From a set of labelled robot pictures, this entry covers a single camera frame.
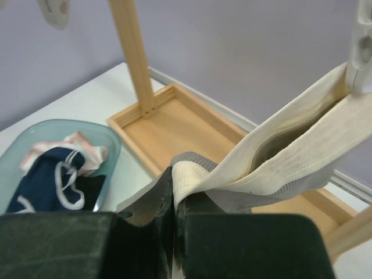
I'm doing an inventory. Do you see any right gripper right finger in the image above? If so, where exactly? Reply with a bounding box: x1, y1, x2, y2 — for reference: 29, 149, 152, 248
176, 192, 335, 278

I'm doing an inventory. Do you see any white pink underwear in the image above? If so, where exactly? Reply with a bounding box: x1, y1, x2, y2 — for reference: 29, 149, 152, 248
20, 131, 108, 177

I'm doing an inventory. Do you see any grey underwear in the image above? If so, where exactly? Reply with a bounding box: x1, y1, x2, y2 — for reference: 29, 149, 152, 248
171, 65, 371, 213

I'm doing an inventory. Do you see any navy blue underwear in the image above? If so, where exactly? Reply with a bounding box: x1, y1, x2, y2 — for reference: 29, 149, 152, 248
6, 148, 85, 213

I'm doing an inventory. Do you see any wooden rack stand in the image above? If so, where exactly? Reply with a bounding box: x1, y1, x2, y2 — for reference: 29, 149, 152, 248
108, 1, 371, 259

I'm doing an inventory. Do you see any teal plastic basin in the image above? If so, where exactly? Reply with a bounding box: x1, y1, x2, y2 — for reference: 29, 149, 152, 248
1, 119, 121, 213

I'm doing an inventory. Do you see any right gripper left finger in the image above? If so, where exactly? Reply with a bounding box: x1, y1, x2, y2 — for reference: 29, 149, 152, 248
1, 167, 174, 278

